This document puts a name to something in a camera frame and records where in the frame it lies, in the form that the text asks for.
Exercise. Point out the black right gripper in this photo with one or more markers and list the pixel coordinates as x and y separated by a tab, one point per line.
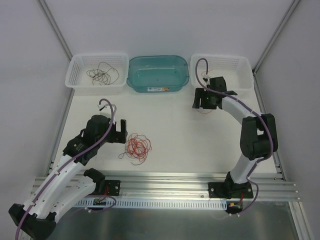
204	99

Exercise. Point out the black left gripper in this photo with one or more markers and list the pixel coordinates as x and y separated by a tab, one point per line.
118	135

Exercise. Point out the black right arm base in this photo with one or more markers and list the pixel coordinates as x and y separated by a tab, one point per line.
220	190

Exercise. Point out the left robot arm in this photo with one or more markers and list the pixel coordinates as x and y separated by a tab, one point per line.
39	215

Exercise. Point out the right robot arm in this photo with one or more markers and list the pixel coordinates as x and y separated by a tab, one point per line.
258	136

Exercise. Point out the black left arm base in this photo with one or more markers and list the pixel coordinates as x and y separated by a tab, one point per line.
112	187

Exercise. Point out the right white mesh basket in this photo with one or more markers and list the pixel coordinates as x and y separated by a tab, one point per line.
236	71

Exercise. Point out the white mesh basket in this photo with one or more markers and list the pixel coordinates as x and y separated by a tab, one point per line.
236	71
97	73

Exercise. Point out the teal plastic tub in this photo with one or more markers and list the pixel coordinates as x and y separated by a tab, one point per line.
158	73

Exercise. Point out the left white mesh basket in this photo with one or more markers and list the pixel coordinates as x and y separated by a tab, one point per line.
97	73

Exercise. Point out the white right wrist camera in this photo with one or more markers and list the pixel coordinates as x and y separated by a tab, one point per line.
206	79

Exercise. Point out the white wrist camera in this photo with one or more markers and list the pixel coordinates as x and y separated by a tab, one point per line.
106	110
206	79

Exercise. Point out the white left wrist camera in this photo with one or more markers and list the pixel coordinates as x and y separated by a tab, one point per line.
106	110

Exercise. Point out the white slotted cable duct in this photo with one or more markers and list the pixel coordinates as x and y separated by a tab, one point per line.
127	203

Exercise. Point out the aluminium frame rail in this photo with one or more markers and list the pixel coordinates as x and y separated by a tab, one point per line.
194	186

